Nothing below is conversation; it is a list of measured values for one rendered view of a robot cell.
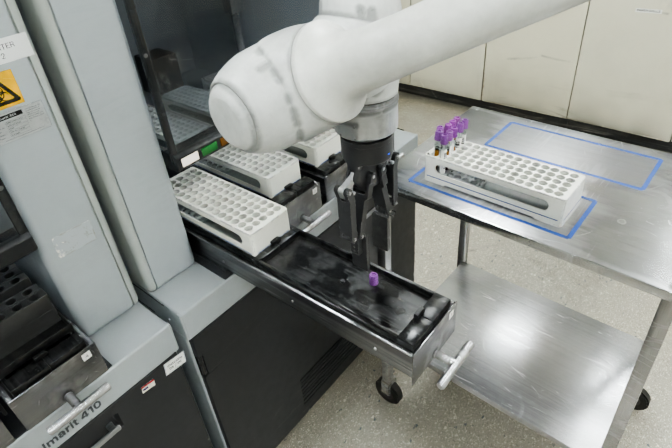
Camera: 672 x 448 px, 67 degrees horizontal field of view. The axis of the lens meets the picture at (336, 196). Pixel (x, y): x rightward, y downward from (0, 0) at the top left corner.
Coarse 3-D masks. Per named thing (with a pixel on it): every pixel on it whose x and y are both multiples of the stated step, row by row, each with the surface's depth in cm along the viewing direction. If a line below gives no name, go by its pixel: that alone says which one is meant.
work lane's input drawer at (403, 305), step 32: (192, 224) 103; (224, 256) 98; (256, 256) 94; (288, 256) 95; (320, 256) 94; (288, 288) 88; (320, 288) 87; (352, 288) 87; (384, 288) 86; (416, 288) 84; (320, 320) 86; (352, 320) 81; (384, 320) 80; (416, 320) 78; (448, 320) 82; (384, 352) 78; (416, 352) 74
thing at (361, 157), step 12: (348, 144) 69; (360, 144) 68; (372, 144) 68; (384, 144) 69; (348, 156) 70; (360, 156) 69; (372, 156) 69; (384, 156) 70; (348, 168) 72; (360, 168) 71; (372, 168) 73; (360, 180) 72
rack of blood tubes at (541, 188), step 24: (432, 168) 107; (456, 168) 103; (480, 168) 101; (504, 168) 100; (528, 168) 100; (552, 168) 99; (480, 192) 102; (504, 192) 103; (528, 192) 94; (552, 192) 93; (576, 192) 93; (552, 216) 93
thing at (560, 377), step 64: (512, 128) 126; (448, 192) 105; (640, 192) 100; (384, 256) 123; (576, 256) 87; (640, 256) 86; (512, 320) 145; (576, 320) 143; (384, 384) 152; (512, 384) 128; (576, 384) 126; (640, 384) 91
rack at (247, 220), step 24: (192, 168) 113; (192, 192) 105; (216, 192) 104; (240, 192) 103; (192, 216) 104; (216, 216) 97; (240, 216) 97; (264, 216) 96; (240, 240) 99; (264, 240) 94
